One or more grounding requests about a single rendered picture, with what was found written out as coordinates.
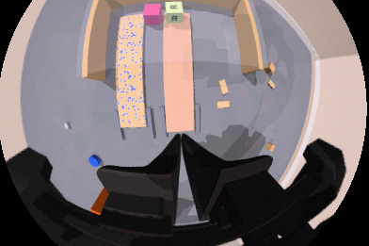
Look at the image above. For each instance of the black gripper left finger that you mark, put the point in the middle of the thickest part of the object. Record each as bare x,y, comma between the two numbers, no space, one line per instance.
160,178

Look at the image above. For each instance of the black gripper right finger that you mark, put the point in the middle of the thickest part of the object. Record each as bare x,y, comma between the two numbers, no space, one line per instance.
208,173

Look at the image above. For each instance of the blue disc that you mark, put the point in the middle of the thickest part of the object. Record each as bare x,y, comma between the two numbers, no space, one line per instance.
94,160

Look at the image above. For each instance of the pink strip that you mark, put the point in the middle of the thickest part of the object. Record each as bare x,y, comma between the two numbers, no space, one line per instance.
179,97

